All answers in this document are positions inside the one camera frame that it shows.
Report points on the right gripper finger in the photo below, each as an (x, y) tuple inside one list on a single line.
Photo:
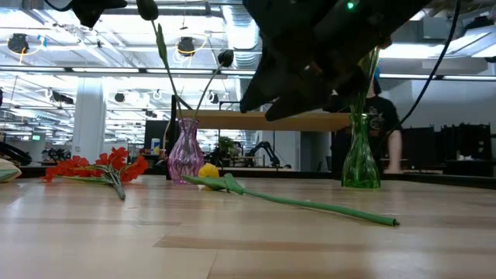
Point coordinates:
[(263, 91), (294, 109)]

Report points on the thin-stemmed black tulip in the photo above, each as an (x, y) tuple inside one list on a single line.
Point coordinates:
[(226, 58)]

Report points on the black artificial tulip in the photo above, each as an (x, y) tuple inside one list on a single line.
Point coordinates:
[(147, 8)]

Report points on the orange artificial flower bunch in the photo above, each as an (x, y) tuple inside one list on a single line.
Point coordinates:
[(370, 62)]

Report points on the green glass vase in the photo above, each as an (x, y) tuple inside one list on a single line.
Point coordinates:
[(360, 166)]

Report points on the yellow artificial tulip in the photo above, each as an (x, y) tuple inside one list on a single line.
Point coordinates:
[(209, 171)]

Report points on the purple glass vase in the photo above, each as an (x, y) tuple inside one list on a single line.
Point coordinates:
[(186, 159)]

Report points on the cream artificial tulip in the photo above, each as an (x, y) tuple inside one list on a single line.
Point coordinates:
[(8, 170)]

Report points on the black background robot arm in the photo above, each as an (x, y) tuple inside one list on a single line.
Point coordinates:
[(265, 146)]

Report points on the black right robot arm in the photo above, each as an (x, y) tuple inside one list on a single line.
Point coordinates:
[(387, 15)]

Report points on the wooden shelf with black legs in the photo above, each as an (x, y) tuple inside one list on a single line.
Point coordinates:
[(232, 121)]

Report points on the potted green plant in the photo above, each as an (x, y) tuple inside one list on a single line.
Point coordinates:
[(226, 144)]

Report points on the long ceiling light strip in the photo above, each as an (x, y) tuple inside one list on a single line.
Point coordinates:
[(178, 71)]

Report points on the person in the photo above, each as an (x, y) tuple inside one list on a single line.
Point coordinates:
[(383, 116)]

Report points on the white building column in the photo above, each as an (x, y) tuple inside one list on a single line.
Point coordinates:
[(89, 124)]

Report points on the black monitor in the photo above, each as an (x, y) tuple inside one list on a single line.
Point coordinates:
[(155, 133)]

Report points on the red artificial flower bunch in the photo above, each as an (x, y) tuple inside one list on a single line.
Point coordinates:
[(116, 157)]

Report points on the black cabinet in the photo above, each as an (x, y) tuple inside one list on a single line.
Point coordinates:
[(465, 141)]

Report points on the black background rig frame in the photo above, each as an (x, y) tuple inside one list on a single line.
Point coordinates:
[(230, 103)]

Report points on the silver ventilation duct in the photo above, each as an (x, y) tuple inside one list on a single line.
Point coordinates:
[(234, 35)]

